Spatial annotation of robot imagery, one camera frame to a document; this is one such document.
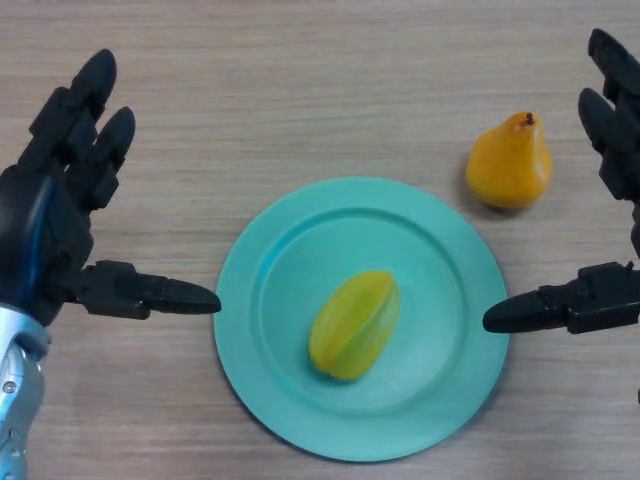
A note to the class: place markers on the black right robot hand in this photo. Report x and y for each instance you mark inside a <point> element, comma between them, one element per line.
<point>600,305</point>

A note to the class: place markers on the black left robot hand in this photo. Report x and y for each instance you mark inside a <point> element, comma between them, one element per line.
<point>35,220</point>

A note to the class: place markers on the yellow starfruit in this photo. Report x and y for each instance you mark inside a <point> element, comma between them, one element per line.
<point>355,330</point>

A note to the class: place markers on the green round plate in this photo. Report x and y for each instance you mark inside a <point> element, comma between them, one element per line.
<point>435,325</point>

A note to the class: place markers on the orange yellow pear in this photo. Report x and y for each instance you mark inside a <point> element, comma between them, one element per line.
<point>509,165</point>

